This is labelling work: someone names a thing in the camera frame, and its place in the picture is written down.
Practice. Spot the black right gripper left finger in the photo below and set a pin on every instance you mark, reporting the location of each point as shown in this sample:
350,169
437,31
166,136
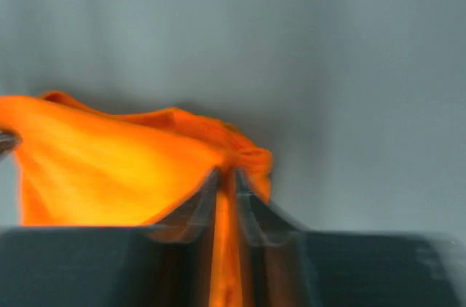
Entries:
167,263

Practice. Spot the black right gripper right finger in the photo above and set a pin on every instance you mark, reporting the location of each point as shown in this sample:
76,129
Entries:
283,263

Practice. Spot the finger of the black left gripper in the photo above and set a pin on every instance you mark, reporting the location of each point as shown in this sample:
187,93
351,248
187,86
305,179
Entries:
9,140

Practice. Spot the orange t-shirt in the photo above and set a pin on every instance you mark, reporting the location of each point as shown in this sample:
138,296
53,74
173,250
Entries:
79,166

